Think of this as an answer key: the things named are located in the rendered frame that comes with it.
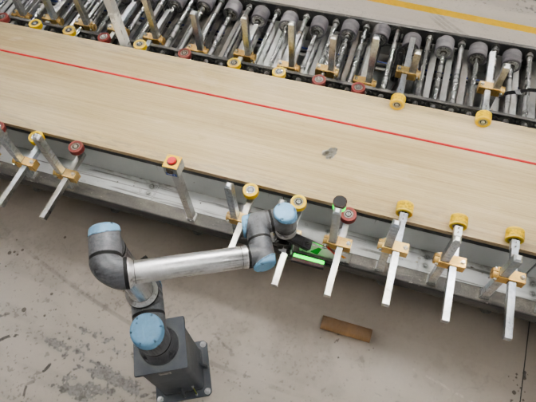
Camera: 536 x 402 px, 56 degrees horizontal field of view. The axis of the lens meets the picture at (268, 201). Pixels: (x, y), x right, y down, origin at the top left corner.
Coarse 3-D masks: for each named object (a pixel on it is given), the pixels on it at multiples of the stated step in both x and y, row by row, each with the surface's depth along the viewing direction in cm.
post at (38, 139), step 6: (36, 138) 243; (42, 138) 246; (36, 144) 247; (42, 144) 247; (42, 150) 250; (48, 150) 252; (48, 156) 255; (54, 156) 258; (54, 162) 259; (60, 162) 264; (54, 168) 265; (60, 168) 265
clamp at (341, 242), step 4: (324, 236) 240; (328, 236) 240; (324, 240) 239; (328, 240) 238; (340, 240) 238; (344, 240) 238; (348, 240) 238; (352, 240) 238; (328, 244) 239; (332, 244) 238; (336, 244) 237; (340, 244) 237; (344, 244) 237; (332, 248) 241; (336, 248) 240; (344, 248) 237; (348, 248) 236; (348, 252) 240
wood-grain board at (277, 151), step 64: (0, 64) 305; (128, 64) 301; (192, 64) 298; (64, 128) 277; (128, 128) 275; (192, 128) 273; (256, 128) 271; (320, 128) 269; (384, 128) 267; (448, 128) 265; (512, 128) 264; (320, 192) 249; (384, 192) 247; (448, 192) 245; (512, 192) 244
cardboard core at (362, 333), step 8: (328, 320) 299; (336, 320) 299; (320, 328) 301; (328, 328) 298; (336, 328) 297; (344, 328) 296; (352, 328) 296; (360, 328) 296; (352, 336) 296; (360, 336) 294; (368, 336) 293
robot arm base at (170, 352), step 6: (168, 330) 239; (174, 336) 240; (174, 342) 238; (168, 348) 234; (174, 348) 238; (144, 354) 234; (162, 354) 233; (168, 354) 236; (174, 354) 239; (144, 360) 238; (150, 360) 235; (156, 360) 234; (162, 360) 235; (168, 360) 237
